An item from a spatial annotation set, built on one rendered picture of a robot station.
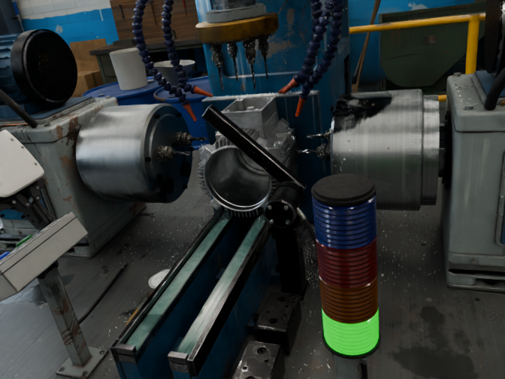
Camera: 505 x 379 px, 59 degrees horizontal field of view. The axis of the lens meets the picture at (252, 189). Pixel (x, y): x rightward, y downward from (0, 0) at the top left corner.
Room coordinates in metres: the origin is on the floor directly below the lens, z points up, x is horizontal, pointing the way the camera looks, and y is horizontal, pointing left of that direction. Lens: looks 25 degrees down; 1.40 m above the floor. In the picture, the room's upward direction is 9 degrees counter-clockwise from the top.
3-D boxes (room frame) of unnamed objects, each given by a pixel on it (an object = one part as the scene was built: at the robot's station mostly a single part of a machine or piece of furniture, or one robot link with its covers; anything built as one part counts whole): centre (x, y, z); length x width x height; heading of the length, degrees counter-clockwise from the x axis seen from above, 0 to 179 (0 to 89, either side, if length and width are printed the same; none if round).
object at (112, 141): (1.12, 0.32, 1.04); 0.37 x 0.25 x 0.25; 68
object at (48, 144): (1.21, 0.55, 0.99); 0.35 x 0.31 x 0.37; 68
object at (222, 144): (0.99, -0.01, 1.01); 0.20 x 0.19 x 0.19; 158
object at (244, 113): (1.03, -0.02, 1.11); 0.12 x 0.11 x 0.07; 158
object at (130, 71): (3.09, 0.70, 0.99); 0.24 x 0.22 x 0.24; 70
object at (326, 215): (0.38, -0.08, 1.19); 0.06 x 0.06 x 0.04
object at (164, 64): (2.61, 0.33, 0.93); 0.25 x 0.24 x 0.25; 160
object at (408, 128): (0.87, -0.31, 1.04); 0.41 x 0.25 x 0.25; 68
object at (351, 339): (0.38, -0.08, 1.05); 0.06 x 0.06 x 0.04
